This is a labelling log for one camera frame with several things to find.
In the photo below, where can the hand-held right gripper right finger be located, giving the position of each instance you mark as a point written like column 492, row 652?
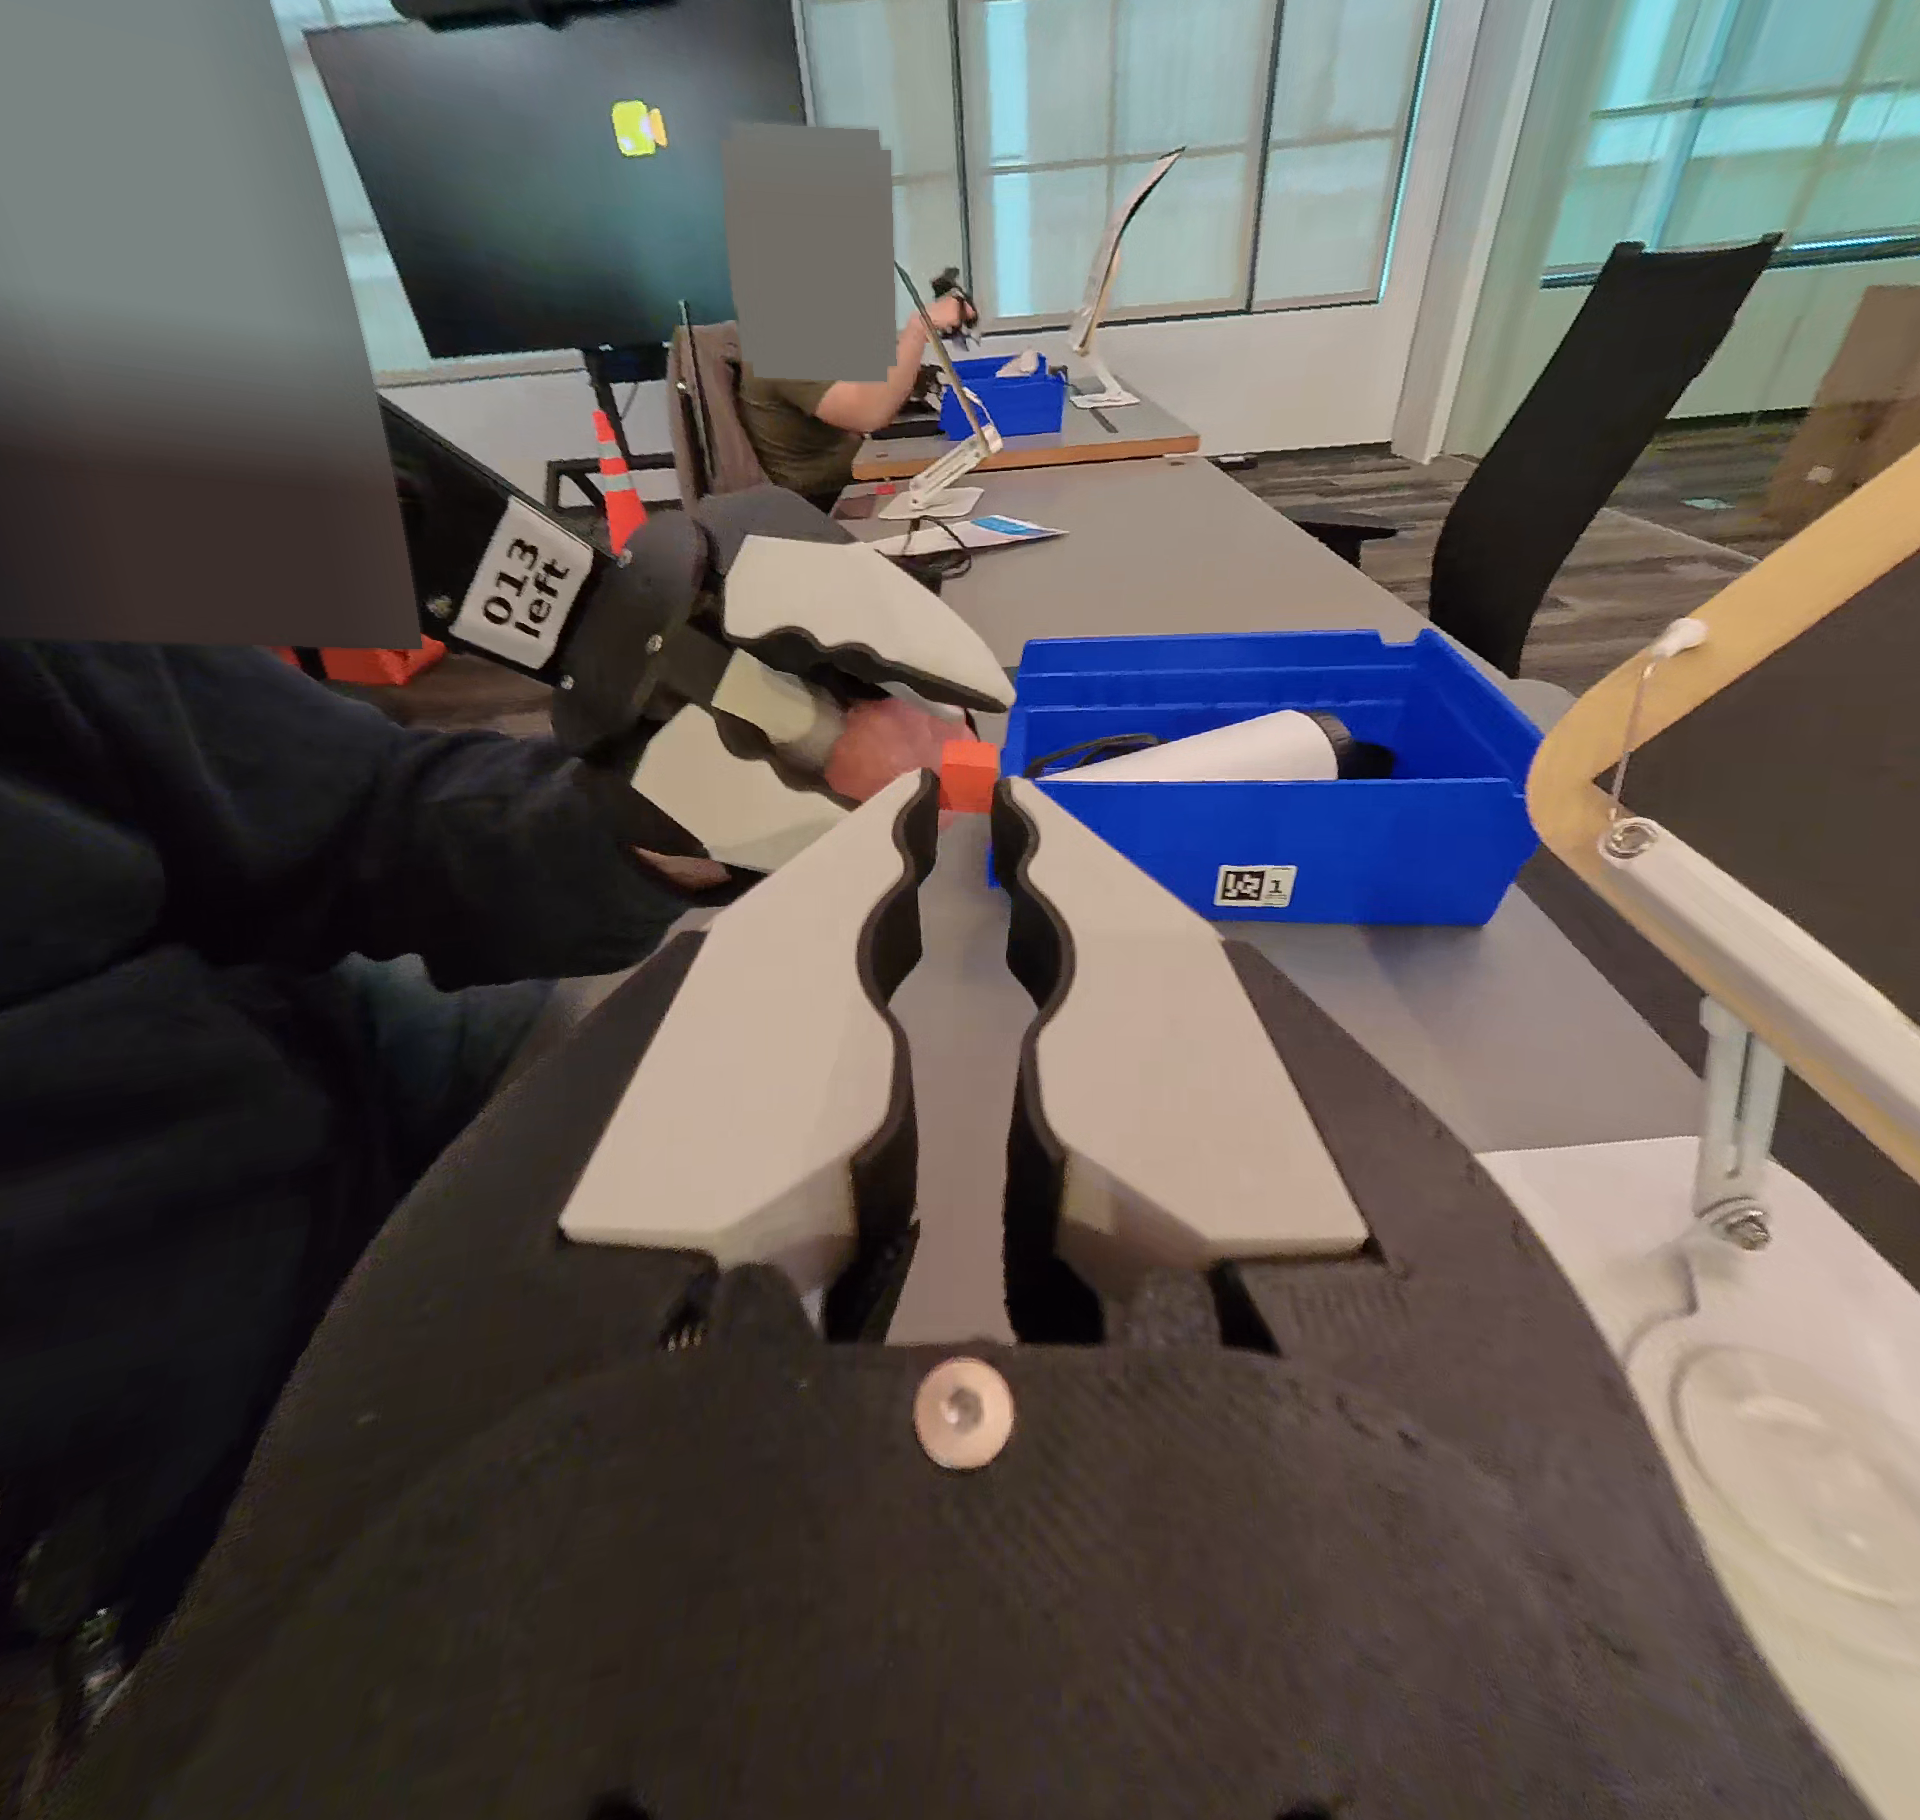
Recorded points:
column 1203, row 1101

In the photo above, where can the black pillar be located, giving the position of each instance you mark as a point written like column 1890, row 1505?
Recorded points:
column 1595, row 441

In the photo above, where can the long wooden table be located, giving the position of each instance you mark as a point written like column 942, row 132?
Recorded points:
column 1036, row 447

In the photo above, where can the white bottle with black cap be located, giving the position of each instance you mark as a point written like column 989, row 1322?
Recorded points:
column 1228, row 745

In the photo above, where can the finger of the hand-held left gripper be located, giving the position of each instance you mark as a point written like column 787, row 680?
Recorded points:
column 856, row 620
column 733, row 794

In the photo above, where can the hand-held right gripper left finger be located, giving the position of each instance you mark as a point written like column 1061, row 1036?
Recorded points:
column 708, row 1101

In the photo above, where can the person's left hand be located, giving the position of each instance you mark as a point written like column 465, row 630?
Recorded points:
column 890, row 745

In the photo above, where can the brown cardboard box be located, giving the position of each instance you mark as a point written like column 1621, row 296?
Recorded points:
column 1851, row 409

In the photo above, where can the person's left forearm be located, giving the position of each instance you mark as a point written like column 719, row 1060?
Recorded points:
column 390, row 832

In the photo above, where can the black monitor screen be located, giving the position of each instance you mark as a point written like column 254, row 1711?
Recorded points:
column 516, row 182

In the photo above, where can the small orange block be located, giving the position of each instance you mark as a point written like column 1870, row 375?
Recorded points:
column 967, row 773

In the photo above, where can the blue plastic bin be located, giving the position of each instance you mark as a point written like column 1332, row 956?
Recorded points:
column 1007, row 396
column 1348, row 844

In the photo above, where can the person's dark clothing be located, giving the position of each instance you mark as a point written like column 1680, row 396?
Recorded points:
column 176, row 1282

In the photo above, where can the office chair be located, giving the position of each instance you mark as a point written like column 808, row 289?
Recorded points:
column 708, row 409

